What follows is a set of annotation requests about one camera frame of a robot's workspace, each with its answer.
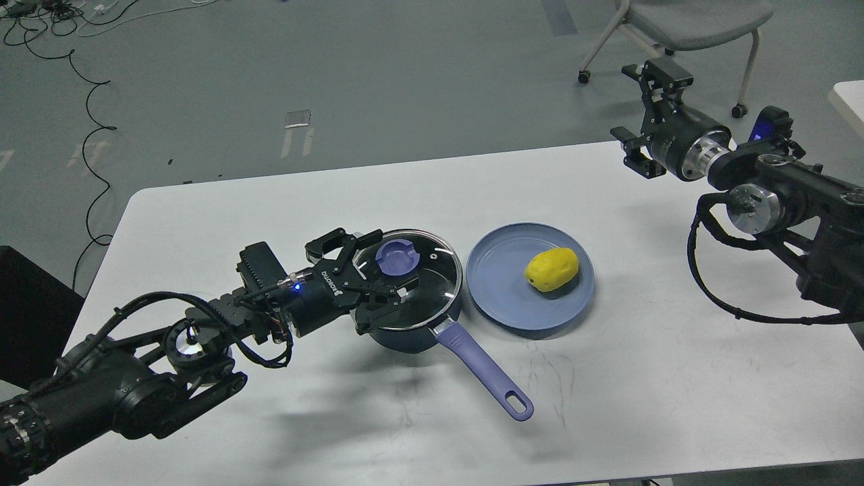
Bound blue round plate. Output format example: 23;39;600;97
466;222;595;339

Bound white cables on floor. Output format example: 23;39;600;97
76;0;217;36

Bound grey office chair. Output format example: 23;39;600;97
577;1;774;119

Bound glass pot lid blue knob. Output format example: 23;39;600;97
354;229;464;334

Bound white table corner right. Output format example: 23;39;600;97
828;80;864;139

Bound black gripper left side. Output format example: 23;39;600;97
283;228;420;338

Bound dark pot with purple handle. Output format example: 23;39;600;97
371;321;534;421

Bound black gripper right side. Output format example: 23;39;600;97
610;57;732;182

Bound black cable on floor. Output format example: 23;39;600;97
2;0;139;291

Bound yellow potato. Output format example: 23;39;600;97
522;247;580;293

